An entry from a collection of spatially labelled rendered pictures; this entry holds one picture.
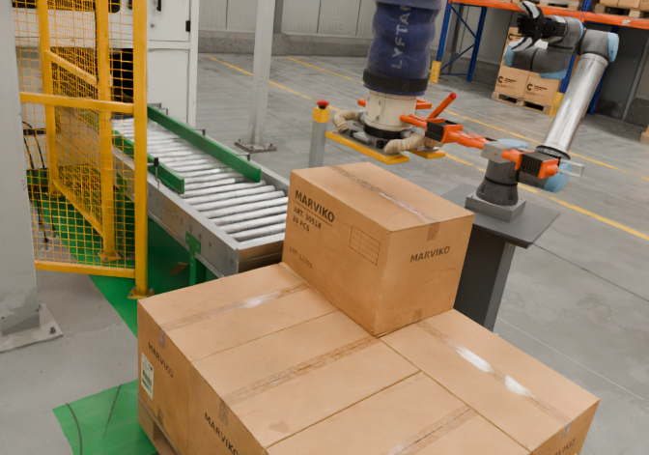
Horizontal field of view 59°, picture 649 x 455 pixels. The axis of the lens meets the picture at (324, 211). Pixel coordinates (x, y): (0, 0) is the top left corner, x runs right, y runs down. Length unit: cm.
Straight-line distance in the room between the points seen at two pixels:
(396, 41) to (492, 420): 119
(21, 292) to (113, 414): 74
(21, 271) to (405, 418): 181
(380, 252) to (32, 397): 151
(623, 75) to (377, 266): 927
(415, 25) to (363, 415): 120
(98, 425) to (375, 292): 118
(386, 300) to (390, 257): 17
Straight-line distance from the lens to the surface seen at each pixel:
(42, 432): 247
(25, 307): 292
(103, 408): 252
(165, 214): 291
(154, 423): 228
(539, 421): 187
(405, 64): 194
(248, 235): 261
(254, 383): 175
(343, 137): 207
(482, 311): 284
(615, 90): 1094
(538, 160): 168
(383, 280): 189
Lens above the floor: 166
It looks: 22 degrees down
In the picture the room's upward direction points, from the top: 7 degrees clockwise
